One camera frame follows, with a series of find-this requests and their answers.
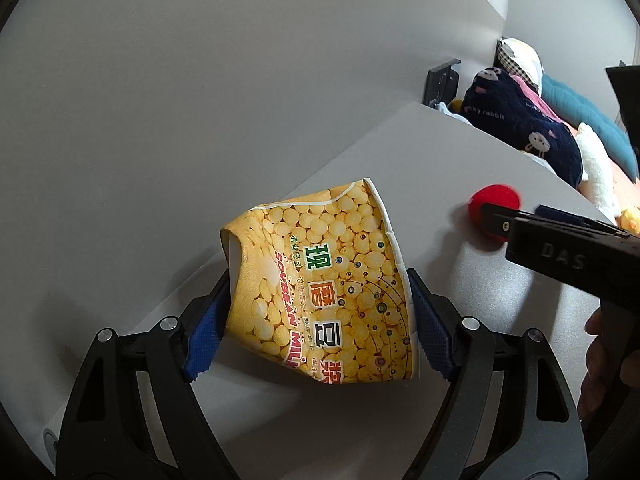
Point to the black flat device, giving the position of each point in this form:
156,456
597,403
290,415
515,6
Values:
442,80

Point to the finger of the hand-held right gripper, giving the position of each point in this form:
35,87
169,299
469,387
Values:
565,214
570,260

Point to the person's right hand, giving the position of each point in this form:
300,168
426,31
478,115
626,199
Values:
602,375

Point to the pink cloth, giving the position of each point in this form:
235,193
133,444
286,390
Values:
535,92

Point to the teal cushion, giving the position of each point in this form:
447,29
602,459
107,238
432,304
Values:
590,110

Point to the grey dresser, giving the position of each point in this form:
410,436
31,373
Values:
450,170

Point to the white goose plush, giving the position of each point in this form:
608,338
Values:
597,170

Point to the white wall socket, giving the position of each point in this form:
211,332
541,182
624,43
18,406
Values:
50,442

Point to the yellow duck plush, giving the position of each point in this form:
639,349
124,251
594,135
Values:
631,219

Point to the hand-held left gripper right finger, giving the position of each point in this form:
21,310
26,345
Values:
432,335

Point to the navy rabbit print blanket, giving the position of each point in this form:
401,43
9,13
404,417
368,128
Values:
515,120

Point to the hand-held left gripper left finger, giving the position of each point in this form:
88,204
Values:
205,340

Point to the checkered pillow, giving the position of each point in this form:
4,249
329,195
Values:
520,57

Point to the crushed yellow paper cup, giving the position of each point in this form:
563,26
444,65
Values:
325,285

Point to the red fuzzy ball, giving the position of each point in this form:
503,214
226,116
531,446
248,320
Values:
487,200

